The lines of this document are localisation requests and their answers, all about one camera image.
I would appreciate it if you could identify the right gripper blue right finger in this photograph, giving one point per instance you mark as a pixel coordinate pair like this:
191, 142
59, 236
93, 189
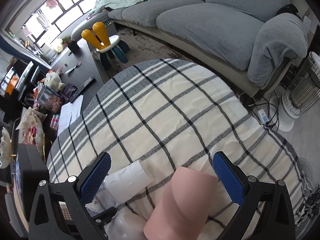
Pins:
276, 220

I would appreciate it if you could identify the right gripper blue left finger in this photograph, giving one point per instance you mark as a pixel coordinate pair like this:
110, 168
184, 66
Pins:
46, 218

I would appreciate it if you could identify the white plastic cup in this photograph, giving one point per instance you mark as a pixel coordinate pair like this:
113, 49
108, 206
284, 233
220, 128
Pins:
126, 226

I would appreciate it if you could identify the white paper cup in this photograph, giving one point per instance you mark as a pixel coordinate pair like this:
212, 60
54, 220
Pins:
125, 183

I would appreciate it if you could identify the pink plastic cup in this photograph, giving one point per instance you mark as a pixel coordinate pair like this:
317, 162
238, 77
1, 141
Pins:
184, 207

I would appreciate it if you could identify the black cup on table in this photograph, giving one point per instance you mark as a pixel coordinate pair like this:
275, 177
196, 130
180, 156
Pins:
73, 46

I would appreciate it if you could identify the white shell dish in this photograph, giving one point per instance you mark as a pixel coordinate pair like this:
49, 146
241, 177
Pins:
6, 141

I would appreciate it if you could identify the snack basket tray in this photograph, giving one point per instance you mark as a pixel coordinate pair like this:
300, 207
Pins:
32, 129

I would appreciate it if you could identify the white power strip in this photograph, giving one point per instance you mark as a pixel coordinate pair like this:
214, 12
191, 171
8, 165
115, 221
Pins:
263, 116

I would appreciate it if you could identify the white papers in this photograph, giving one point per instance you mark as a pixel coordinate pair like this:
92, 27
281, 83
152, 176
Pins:
69, 113

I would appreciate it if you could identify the clear snack jar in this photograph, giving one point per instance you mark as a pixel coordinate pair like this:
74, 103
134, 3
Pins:
48, 98

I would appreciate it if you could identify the white electric heater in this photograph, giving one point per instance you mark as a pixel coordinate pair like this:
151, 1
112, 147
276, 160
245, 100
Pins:
300, 95

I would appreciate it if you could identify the plush toy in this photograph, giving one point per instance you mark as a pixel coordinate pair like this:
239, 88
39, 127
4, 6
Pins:
53, 80

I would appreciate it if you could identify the plaid checkered tablecloth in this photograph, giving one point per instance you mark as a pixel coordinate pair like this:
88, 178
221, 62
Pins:
171, 113

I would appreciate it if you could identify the black remote control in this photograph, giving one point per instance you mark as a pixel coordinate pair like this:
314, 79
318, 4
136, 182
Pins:
82, 88

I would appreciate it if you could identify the black piano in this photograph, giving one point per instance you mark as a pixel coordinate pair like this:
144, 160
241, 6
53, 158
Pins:
19, 82

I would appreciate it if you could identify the black coffee table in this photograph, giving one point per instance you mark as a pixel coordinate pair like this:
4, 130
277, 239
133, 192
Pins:
77, 68

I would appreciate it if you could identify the yellow rabbit ear stool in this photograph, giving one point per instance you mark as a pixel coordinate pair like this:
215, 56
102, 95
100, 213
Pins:
106, 46

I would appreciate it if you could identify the grey sectional sofa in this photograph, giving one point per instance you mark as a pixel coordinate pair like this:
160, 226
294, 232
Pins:
249, 42

